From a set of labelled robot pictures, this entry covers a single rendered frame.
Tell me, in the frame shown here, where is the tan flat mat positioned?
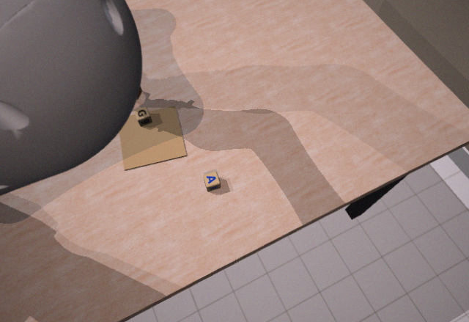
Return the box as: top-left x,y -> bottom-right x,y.
119,106 -> 187,170

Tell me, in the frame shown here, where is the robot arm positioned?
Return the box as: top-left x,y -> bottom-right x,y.
0,0 -> 142,196

